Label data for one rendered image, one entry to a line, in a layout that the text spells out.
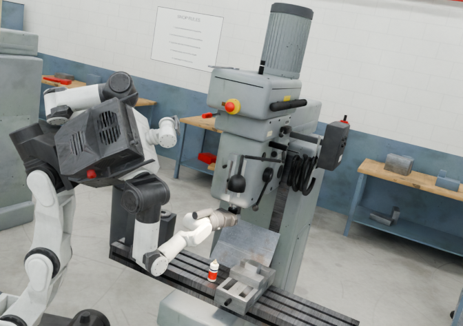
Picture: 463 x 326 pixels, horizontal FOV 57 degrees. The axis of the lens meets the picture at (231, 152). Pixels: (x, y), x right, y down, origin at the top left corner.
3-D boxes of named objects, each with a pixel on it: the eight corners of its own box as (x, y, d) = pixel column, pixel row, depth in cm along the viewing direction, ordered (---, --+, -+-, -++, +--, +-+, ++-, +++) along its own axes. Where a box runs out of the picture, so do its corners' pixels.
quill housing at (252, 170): (248, 211, 184) (262, 140, 176) (206, 197, 191) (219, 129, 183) (262, 200, 201) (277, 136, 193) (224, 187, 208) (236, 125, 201)
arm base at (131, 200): (129, 222, 148) (142, 202, 142) (111, 194, 153) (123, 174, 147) (161, 212, 160) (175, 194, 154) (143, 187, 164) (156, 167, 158)
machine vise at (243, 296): (243, 316, 179) (249, 293, 176) (213, 301, 185) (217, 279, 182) (273, 282, 210) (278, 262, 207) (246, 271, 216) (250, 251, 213)
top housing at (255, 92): (262, 122, 161) (271, 79, 157) (202, 106, 170) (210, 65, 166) (296, 114, 203) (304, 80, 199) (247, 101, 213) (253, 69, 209)
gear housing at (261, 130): (264, 143, 172) (269, 119, 170) (211, 128, 181) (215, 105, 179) (288, 134, 202) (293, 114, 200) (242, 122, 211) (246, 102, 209)
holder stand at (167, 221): (162, 255, 215) (168, 219, 210) (123, 243, 219) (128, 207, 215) (171, 245, 226) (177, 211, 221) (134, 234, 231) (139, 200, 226)
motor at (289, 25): (292, 79, 191) (308, 5, 184) (251, 70, 199) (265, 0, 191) (303, 79, 209) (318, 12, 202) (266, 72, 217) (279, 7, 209)
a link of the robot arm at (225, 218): (240, 212, 190) (222, 217, 181) (235, 231, 193) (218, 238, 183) (219, 202, 198) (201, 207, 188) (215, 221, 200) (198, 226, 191)
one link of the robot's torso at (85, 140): (49, 200, 141) (145, 163, 136) (35, 111, 152) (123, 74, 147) (97, 210, 169) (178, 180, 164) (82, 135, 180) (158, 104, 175)
